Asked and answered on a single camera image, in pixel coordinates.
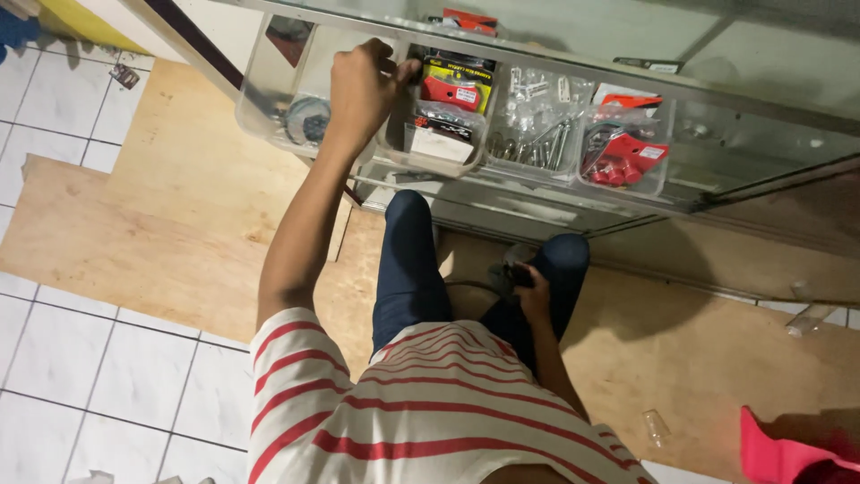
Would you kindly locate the person's left hand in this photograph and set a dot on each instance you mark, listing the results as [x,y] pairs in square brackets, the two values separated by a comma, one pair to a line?
[359,101]

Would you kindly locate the person's right hand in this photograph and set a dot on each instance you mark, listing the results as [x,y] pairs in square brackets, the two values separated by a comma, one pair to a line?
[536,299]

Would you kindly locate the person's right fingers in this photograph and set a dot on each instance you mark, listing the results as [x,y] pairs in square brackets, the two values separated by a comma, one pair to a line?
[524,275]

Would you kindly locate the person's left fingers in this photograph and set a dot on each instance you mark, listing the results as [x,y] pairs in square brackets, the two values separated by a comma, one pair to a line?
[398,67]

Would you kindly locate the small black tool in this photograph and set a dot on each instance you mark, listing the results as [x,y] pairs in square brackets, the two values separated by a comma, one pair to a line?
[512,277]

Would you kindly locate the clear bin with packets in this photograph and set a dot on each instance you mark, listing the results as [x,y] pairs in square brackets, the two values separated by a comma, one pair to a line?
[437,158]

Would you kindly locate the yellow and red packet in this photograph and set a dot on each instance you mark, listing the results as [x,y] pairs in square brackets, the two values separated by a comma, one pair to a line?
[457,84]

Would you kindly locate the black and white packet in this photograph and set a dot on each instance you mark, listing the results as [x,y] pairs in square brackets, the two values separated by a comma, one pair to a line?
[440,138]

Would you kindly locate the red and black package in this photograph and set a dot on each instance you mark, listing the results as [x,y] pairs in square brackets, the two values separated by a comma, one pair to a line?
[470,20]

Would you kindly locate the round grey metal part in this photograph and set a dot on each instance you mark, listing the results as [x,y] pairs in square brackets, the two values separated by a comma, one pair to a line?
[307,121]

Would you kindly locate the dark blue trousers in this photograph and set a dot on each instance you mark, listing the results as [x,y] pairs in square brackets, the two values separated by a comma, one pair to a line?
[410,269]

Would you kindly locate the large clear plastic bin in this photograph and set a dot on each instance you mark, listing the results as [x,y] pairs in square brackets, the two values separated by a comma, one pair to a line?
[272,94]

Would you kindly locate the clear bin with bolts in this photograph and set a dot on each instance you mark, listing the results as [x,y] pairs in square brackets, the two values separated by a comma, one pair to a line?
[537,144]

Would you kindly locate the red plastic caps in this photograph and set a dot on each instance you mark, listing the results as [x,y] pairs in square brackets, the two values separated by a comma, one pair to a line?
[615,175]

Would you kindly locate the clear bin with red parts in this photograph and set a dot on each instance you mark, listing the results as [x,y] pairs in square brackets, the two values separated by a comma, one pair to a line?
[628,181]

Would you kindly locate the bags of silver bolts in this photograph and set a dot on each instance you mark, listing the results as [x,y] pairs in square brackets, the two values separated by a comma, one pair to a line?
[537,107]

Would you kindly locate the red carded packet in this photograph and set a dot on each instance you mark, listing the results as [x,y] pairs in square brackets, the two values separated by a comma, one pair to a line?
[631,144]

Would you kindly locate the red striped white shirt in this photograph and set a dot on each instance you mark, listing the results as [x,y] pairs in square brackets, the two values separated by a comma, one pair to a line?
[416,423]

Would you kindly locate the small clear plastic cup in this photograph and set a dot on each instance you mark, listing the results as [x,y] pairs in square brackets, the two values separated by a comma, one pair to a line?
[655,427]

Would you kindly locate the black label tag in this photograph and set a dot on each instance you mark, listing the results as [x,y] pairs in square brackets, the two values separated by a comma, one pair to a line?
[648,65]

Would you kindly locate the plywood floor sheet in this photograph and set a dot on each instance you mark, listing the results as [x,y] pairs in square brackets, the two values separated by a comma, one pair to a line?
[188,201]

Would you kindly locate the small dark wrapper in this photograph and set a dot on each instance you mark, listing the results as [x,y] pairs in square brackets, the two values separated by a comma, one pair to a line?
[124,76]

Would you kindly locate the glass display cabinet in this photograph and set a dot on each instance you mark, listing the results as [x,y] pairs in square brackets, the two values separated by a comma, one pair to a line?
[739,87]

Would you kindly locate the clear plastic strip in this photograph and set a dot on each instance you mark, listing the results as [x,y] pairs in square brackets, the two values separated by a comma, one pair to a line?
[808,317]

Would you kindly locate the yellow board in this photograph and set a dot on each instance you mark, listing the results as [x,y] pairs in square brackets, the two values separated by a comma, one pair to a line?
[84,23]

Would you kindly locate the red cloth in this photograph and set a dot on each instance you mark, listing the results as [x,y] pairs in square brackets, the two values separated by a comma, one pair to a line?
[786,454]

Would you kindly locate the blue cloth item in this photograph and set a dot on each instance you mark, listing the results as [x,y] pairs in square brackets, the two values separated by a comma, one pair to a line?
[17,30]

